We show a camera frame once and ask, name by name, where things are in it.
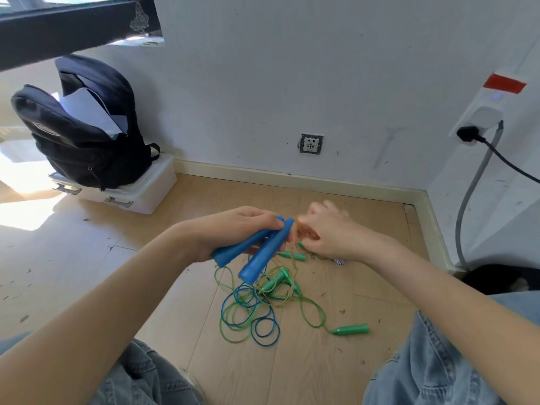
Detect person's left hand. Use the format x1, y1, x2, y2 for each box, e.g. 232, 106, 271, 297
179, 206, 292, 264

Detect green jump rope cord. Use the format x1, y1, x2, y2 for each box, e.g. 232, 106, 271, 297
214, 265, 336, 345

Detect person's right hand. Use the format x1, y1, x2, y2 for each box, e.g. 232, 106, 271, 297
294, 200, 381, 265

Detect white plastic storage box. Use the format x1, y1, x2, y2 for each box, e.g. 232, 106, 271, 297
48, 154, 178, 215

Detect person's left forearm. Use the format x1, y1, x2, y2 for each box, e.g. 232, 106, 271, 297
0, 221, 199, 405

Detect red tape strip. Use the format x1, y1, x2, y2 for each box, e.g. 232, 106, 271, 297
483, 73, 527, 94

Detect person's left jeans leg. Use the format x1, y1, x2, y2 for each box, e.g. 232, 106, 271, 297
0, 332, 206, 405

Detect white power strip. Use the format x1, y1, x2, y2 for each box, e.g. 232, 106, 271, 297
448, 71, 528, 142

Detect black backpack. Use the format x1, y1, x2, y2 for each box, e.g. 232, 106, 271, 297
11, 55, 161, 192

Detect grey wall socket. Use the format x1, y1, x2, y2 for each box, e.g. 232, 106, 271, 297
298, 133, 324, 156

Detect blue jump rope cord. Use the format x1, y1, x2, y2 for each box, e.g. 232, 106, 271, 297
221, 265, 281, 348

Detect person's jeans leg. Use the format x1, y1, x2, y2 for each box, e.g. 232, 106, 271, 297
0, 332, 206, 405
362, 291, 540, 405

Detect person's right jeans leg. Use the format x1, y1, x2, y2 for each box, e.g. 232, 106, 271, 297
362, 291, 540, 405

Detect black plug with cable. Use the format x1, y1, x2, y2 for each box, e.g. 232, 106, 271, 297
456, 126, 540, 185

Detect grey cable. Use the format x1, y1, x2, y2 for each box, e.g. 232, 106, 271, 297
455, 121, 505, 270

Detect blue jump rope handle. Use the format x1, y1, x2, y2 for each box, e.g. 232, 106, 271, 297
211, 216, 285, 267
237, 217, 295, 285

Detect person's right forearm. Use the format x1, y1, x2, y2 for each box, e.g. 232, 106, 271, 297
363, 238, 540, 405

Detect white paper sheets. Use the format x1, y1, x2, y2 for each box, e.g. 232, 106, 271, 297
53, 87, 128, 140

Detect black furry object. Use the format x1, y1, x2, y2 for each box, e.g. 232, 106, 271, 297
460, 264, 540, 296

